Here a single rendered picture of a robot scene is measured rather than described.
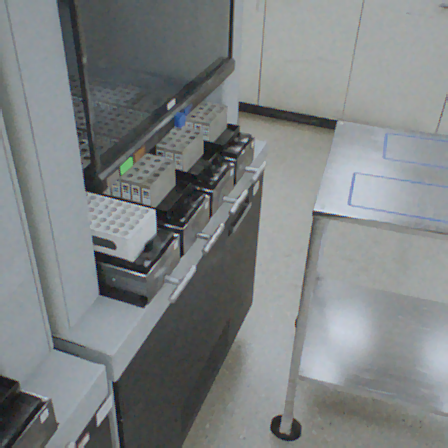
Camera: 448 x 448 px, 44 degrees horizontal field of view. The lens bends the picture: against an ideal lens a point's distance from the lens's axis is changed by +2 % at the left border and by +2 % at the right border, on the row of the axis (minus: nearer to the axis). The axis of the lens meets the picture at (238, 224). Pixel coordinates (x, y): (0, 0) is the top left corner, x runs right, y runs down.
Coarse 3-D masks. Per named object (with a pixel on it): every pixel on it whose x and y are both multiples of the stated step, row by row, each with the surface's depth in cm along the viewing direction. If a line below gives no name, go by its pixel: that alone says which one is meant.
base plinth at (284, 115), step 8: (240, 104) 344; (248, 104) 342; (248, 112) 344; (256, 112) 343; (264, 112) 341; (272, 112) 339; (280, 112) 337; (288, 112) 335; (288, 120) 338; (296, 120) 336; (304, 120) 334; (312, 120) 333; (320, 120) 331; (328, 120) 329; (336, 120) 327; (328, 128) 331
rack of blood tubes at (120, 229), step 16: (96, 208) 103; (112, 208) 104; (128, 208) 105; (144, 208) 104; (96, 224) 100; (112, 224) 100; (128, 224) 99; (144, 224) 100; (96, 240) 104; (112, 240) 97; (128, 240) 96; (144, 240) 101; (128, 256) 98
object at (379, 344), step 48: (336, 144) 138; (384, 144) 139; (432, 144) 140; (336, 192) 120; (384, 192) 121; (432, 192) 122; (336, 288) 175; (336, 336) 159; (384, 336) 160; (432, 336) 161; (288, 384) 148; (336, 384) 146; (384, 384) 146; (432, 384) 147; (288, 432) 159
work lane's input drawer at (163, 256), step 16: (160, 240) 104; (176, 240) 107; (96, 256) 100; (112, 256) 99; (144, 256) 100; (160, 256) 102; (176, 256) 109; (112, 272) 100; (128, 272) 98; (144, 272) 98; (160, 272) 103; (192, 272) 107; (128, 288) 101; (144, 288) 99; (176, 288) 103
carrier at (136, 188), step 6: (156, 156) 117; (150, 162) 115; (156, 162) 115; (144, 168) 113; (150, 168) 113; (138, 174) 111; (144, 174) 111; (150, 174) 111; (132, 180) 109; (138, 180) 109; (132, 186) 109; (138, 186) 108; (132, 192) 110; (138, 192) 109; (132, 198) 111; (138, 198) 110
